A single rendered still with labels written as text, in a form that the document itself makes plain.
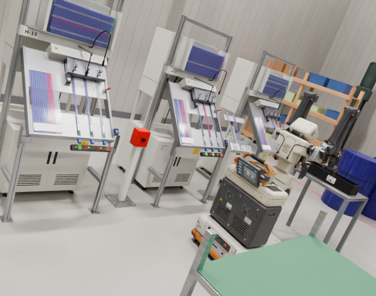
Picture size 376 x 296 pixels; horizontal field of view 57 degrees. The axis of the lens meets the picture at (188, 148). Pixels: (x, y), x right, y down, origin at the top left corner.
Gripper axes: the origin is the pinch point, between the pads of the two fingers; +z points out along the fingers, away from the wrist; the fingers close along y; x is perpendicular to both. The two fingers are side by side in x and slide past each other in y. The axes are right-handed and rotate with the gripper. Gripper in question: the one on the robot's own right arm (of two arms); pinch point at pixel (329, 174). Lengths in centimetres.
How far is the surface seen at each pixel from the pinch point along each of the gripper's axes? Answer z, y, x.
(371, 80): 112, 264, -548
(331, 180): 31.5, 16.0, -34.3
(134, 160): -11, 118, 139
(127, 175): 4, 119, 148
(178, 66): -76, 158, 57
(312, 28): 18, 441, -537
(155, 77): -64, 177, 77
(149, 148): 3, 150, 106
